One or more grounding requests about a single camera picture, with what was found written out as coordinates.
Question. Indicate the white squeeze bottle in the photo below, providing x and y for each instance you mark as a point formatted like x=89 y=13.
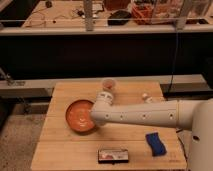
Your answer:
x=146 y=98

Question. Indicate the orange crate on bench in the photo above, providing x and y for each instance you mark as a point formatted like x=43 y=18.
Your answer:
x=141 y=15

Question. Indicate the grey right post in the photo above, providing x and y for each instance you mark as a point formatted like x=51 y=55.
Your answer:
x=185 y=9

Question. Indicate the metal clamp at left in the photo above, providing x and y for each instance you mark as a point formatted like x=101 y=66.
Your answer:
x=9 y=80

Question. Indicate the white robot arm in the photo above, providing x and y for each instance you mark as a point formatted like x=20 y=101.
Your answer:
x=193 y=115

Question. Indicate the blue sponge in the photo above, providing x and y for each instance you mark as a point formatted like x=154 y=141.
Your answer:
x=157 y=147

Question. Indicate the black rectangular box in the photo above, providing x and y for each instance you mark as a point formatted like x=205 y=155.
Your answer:
x=113 y=156

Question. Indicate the orange ceramic bowl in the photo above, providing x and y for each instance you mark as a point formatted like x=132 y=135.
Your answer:
x=78 y=116

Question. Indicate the translucent plastic cup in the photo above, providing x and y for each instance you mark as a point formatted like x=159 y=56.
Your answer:
x=108 y=84

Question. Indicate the grey vertical post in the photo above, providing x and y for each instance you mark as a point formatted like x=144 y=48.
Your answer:
x=88 y=14

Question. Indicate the black object on bench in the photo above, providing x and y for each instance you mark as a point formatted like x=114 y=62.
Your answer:
x=119 y=17

